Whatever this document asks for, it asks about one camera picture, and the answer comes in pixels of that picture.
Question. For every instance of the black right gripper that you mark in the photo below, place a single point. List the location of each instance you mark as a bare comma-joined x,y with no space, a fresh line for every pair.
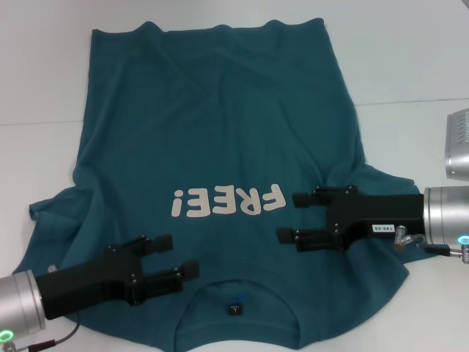
384,210

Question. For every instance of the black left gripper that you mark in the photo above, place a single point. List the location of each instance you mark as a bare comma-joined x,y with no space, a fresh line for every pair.
80,284

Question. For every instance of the teal T-shirt with FREE print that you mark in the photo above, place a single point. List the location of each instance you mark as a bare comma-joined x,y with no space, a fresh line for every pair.
220,128

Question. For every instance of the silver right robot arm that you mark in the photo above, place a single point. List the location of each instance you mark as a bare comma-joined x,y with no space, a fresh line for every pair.
447,212

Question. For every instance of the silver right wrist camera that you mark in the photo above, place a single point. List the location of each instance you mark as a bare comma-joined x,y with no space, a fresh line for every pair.
458,146

